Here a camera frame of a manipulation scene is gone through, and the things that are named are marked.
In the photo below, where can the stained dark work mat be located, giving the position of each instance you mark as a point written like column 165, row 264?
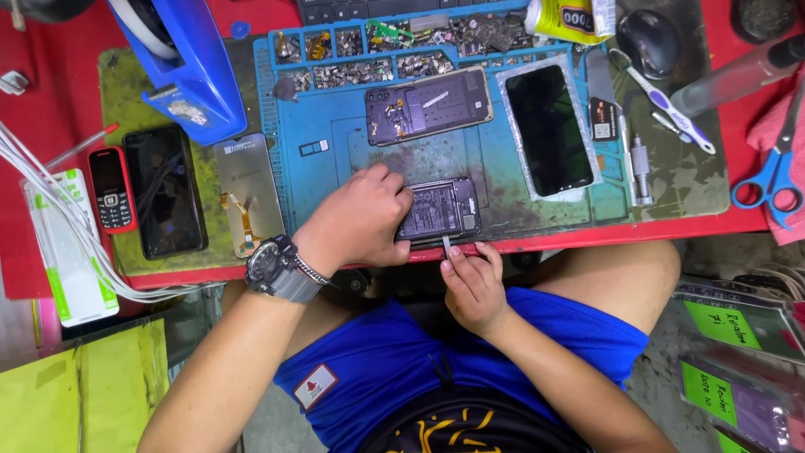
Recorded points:
column 682, row 179

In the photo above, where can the person's right hand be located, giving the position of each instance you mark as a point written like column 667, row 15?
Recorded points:
column 478, row 296

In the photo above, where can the black keyboard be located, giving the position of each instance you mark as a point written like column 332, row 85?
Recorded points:
column 377, row 7

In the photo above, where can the purple phone back housing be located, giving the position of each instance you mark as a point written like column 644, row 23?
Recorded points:
column 431, row 104

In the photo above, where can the clear bottle with black cap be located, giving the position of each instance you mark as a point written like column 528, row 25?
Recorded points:
column 723, row 85

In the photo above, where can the person's right leg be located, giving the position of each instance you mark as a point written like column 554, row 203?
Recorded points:
column 604, row 283

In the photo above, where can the heap of small phone parts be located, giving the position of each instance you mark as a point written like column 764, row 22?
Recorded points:
column 377, row 60

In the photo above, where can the purple phone with battery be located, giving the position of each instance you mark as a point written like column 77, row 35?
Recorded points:
column 443, row 211

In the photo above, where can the yellow glue tube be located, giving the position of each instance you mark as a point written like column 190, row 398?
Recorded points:
column 569, row 17

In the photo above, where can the black shirt with yellow print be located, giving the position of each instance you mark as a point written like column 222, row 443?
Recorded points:
column 465, row 421

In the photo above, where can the silver tweezers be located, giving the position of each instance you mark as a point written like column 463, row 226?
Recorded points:
column 670, row 126

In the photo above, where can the blue shorts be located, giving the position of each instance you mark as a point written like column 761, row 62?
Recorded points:
column 390, row 358

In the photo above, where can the blue tape dispenser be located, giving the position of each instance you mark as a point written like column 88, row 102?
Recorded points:
column 195, row 75

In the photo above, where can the thin metal pry tool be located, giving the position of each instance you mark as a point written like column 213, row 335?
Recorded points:
column 446, row 244

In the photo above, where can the black computer mouse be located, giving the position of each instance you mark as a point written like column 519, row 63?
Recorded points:
column 649, row 43

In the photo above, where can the grey metal wristwatch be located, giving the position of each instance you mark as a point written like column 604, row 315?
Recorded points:
column 277, row 269

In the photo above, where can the flat metal spatula blade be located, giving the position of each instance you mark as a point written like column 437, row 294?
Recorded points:
column 599, row 75

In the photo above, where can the yellow plastic bags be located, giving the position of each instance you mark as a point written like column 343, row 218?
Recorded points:
column 75, row 396

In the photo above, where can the small black card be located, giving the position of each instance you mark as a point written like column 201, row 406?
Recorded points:
column 604, row 119

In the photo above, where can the grey plastic pick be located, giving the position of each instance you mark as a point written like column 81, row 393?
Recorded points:
column 286, row 90

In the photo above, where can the white and green packet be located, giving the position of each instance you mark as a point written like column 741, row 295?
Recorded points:
column 75, row 277

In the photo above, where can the clear pen with red tip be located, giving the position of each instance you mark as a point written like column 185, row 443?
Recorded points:
column 78, row 148

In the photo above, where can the grey display panel with flex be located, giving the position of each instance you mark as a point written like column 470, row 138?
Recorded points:
column 248, row 173

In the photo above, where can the thin white stick tool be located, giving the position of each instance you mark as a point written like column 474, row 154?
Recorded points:
column 624, row 151

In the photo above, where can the stained green work mat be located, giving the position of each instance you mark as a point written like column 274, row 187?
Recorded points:
column 132, row 100

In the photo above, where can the small blue cap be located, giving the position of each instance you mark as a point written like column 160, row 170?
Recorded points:
column 241, row 29

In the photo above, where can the black phone screen in wrap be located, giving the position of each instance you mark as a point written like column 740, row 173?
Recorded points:
column 548, row 129

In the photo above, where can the black smartphone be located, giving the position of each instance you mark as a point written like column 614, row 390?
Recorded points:
column 165, row 192

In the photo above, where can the white and purple toothbrush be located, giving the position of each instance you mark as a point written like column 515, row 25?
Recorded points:
column 660, row 100

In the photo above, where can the phone case packet green label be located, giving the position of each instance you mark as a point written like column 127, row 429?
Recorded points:
column 742, row 321
column 736, row 396

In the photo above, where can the red keypad phone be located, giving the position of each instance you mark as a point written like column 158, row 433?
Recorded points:
column 112, row 189

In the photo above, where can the silver metal screwdriver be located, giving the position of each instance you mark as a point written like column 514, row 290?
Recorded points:
column 640, row 170

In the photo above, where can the white plug adapter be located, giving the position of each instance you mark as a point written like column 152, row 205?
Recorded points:
column 12, row 82

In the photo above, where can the small metal card tray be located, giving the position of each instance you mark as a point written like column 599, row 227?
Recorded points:
column 313, row 148

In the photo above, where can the blue silicone repair mat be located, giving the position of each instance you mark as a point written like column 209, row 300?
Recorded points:
column 327, row 182

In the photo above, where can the person's left hand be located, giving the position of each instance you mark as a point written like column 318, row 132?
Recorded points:
column 352, row 223

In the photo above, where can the dark round dish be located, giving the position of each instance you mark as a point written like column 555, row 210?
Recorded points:
column 764, row 19

